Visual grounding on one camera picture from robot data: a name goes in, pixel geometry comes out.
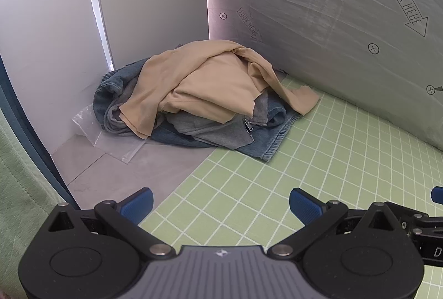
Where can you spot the green quilted cloth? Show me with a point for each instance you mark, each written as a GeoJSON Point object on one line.
{"type": "Point", "coordinates": [20, 198]}

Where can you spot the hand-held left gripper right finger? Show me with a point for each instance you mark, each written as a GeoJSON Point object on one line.
{"type": "Point", "coordinates": [304, 207]}

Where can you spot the dark blue fabric edge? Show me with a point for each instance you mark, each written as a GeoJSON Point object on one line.
{"type": "Point", "coordinates": [27, 136]}

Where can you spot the grey zip hoodie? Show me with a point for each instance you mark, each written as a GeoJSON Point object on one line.
{"type": "Point", "coordinates": [214, 136]}

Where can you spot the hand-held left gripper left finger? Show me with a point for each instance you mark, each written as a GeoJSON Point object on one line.
{"type": "Point", "coordinates": [138, 203]}

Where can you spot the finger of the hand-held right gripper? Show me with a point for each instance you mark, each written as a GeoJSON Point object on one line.
{"type": "Point", "coordinates": [415, 216]}
{"type": "Point", "coordinates": [437, 194]}

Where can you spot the beige shirt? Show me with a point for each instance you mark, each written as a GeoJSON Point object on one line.
{"type": "Point", "coordinates": [207, 77]}

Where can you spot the clear plastic bag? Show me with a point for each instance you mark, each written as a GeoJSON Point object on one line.
{"type": "Point", "coordinates": [114, 147]}

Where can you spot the carrot print pale quilt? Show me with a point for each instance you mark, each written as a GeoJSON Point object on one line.
{"type": "Point", "coordinates": [311, 26]}

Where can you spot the blue denim garment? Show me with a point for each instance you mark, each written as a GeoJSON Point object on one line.
{"type": "Point", "coordinates": [273, 143]}

